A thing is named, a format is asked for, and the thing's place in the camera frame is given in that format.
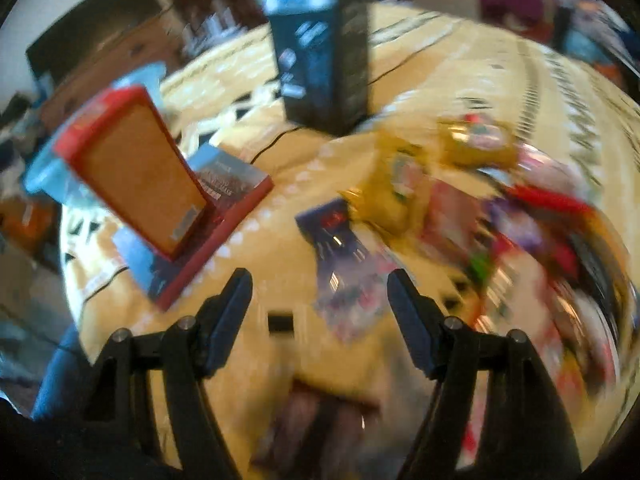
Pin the dark brown snack packet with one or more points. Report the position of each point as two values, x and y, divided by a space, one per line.
320 425

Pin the pile of mixed snack packets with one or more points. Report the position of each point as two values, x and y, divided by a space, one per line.
525 260

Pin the blue cloth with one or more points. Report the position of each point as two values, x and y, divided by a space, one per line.
55 375

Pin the black flat television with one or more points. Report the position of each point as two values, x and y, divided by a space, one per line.
90 25

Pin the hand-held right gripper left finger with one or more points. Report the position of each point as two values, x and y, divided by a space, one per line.
227 330

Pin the dark tall carton box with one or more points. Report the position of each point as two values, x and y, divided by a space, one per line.
320 60

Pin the blue lavender snack packet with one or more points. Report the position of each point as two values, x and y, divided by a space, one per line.
340 255

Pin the flat blue red box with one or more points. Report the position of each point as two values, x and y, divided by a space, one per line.
230 180

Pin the clear glass bowl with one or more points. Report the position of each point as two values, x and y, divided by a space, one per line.
42 177

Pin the brown wooden dresser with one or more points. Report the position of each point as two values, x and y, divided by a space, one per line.
140 45

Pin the red open carton box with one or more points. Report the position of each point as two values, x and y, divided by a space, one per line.
140 175

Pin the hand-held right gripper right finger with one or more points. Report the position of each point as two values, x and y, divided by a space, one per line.
415 325

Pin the yellow snack packet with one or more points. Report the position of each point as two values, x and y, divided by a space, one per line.
385 195
475 142

